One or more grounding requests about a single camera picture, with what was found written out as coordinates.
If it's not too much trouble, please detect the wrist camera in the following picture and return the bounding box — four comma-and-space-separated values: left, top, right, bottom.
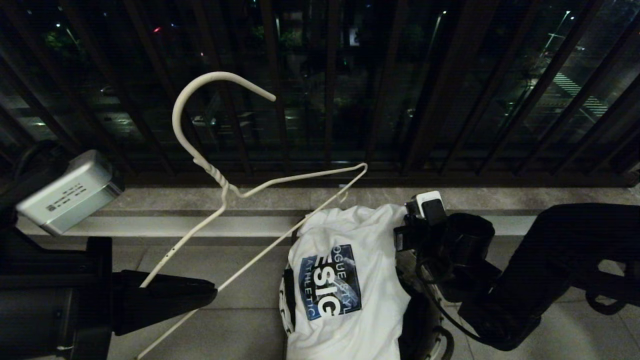
15, 149, 124, 237
405, 190, 448, 227

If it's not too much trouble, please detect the dark metal balcony railing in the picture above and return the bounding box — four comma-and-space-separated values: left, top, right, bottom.
0, 0, 640, 188

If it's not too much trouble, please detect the white wire clothes hanger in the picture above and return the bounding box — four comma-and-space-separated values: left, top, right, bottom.
135, 71, 369, 360

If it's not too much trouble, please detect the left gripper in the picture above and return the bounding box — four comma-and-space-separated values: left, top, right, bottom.
0, 237, 219, 360

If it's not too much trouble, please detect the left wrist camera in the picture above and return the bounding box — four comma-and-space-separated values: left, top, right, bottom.
15, 149, 124, 237

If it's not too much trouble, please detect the white printed t-shirt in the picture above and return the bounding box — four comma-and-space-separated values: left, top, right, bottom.
287, 202, 417, 360

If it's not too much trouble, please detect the black cable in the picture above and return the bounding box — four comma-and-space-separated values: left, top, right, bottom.
584, 287, 640, 316

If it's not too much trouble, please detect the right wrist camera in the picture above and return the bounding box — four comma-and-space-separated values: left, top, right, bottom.
405, 190, 448, 227

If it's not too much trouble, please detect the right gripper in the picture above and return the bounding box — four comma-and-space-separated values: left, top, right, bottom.
393, 214, 453, 281

